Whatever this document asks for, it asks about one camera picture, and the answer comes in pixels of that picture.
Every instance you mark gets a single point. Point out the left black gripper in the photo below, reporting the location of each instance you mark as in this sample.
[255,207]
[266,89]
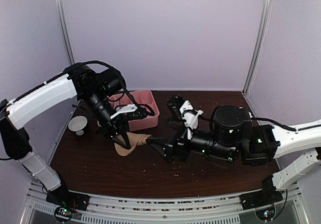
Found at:
[113,126]

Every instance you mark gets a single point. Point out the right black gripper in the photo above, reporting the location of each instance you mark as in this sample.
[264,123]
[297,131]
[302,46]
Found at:
[169,148]

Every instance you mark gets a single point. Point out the tan ribbed sock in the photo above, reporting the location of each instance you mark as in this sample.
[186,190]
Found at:
[134,140]

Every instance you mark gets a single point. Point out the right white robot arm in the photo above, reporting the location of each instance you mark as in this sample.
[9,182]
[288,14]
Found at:
[232,135]

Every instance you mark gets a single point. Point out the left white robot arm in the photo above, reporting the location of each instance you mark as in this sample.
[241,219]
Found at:
[91,82]

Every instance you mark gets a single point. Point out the white round cup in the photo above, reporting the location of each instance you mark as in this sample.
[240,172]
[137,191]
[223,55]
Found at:
[78,125]

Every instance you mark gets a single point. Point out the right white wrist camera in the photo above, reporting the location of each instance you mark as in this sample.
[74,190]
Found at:
[183,111]

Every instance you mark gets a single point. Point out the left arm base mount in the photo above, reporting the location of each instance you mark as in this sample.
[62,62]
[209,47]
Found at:
[68,209]

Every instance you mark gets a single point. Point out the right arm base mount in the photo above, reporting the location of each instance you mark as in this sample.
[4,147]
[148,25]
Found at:
[262,202]

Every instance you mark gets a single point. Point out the right aluminium frame post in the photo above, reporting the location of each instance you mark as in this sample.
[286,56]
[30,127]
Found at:
[263,26]

